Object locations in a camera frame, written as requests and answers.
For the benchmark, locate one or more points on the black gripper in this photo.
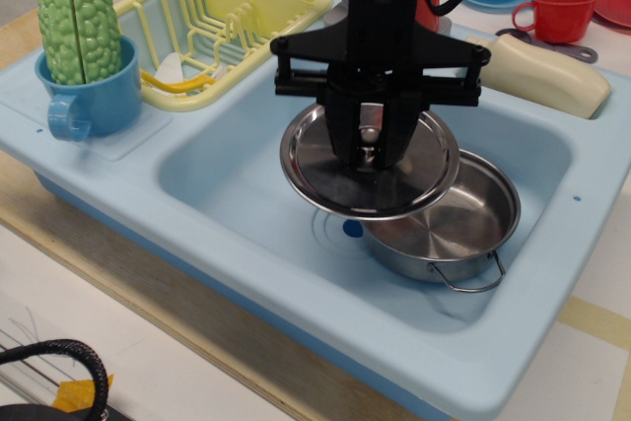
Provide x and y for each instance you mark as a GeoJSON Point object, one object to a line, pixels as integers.
{"type": "Point", "coordinates": [378, 53]}

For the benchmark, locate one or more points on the steel pot lid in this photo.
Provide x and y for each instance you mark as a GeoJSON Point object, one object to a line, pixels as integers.
{"type": "Point", "coordinates": [423, 175]}

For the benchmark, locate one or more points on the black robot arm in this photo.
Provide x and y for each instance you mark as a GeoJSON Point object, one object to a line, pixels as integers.
{"type": "Point", "coordinates": [379, 53]}

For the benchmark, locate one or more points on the grey toy faucet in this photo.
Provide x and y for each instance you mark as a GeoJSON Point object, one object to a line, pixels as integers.
{"type": "Point", "coordinates": [339, 12]}

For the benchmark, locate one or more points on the red plastic tumbler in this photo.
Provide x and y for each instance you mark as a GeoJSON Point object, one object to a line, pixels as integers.
{"type": "Point", "coordinates": [429, 2]}

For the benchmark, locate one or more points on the cream plastic bottle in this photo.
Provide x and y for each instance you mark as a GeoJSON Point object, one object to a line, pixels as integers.
{"type": "Point", "coordinates": [542, 76]}

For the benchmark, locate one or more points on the yellow plastic utensil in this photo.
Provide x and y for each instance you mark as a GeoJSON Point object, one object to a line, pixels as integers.
{"type": "Point", "coordinates": [197, 83]}

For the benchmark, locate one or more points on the light blue toy sink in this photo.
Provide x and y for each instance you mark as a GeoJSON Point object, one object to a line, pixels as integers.
{"type": "Point", "coordinates": [206, 188]}

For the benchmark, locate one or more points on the yellow dish rack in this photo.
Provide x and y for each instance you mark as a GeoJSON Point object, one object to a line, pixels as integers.
{"type": "Point", "coordinates": [209, 35]}

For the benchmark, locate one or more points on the red plastic cup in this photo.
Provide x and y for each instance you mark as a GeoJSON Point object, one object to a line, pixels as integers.
{"type": "Point", "coordinates": [554, 21]}

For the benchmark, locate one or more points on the grey plastic utensil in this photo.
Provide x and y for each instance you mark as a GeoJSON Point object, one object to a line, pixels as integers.
{"type": "Point", "coordinates": [582, 53]}

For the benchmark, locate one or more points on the blue plastic mug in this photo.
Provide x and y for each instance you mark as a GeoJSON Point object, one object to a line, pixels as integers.
{"type": "Point", "coordinates": [76, 113]}

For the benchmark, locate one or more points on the green bitter melon toy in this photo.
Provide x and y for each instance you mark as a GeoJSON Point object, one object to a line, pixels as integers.
{"type": "Point", "coordinates": [81, 40]}

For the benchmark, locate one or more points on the yellow tape piece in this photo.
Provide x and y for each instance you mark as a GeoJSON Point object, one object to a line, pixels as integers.
{"type": "Point", "coordinates": [74, 396]}

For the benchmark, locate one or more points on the steel pot with handles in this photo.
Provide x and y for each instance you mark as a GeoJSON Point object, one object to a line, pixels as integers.
{"type": "Point", "coordinates": [455, 241]}

